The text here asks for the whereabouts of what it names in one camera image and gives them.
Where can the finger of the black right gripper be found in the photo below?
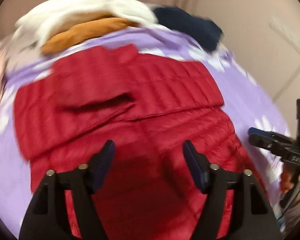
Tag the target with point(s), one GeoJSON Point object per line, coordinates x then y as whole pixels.
{"type": "Point", "coordinates": [265, 139]}

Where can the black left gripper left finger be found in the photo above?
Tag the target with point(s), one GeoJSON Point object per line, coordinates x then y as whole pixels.
{"type": "Point", "coordinates": [60, 195]}

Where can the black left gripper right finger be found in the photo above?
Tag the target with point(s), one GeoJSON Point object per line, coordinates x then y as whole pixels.
{"type": "Point", "coordinates": [251, 214]}

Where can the red quilted down jacket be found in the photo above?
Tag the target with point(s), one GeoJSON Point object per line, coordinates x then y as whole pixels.
{"type": "Point", "coordinates": [148, 105]}

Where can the right hand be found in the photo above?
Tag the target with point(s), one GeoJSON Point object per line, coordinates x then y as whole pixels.
{"type": "Point", "coordinates": [286, 182]}

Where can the purple floral bed sheet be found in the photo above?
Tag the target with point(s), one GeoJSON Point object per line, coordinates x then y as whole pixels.
{"type": "Point", "coordinates": [246, 103]}

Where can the navy blue garment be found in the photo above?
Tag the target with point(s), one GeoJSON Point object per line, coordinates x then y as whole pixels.
{"type": "Point", "coordinates": [204, 31]}

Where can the white fleece garment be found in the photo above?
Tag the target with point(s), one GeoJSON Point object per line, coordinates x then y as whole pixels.
{"type": "Point", "coordinates": [55, 16]}

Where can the mustard orange garment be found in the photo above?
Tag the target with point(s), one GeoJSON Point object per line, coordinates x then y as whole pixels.
{"type": "Point", "coordinates": [84, 31]}

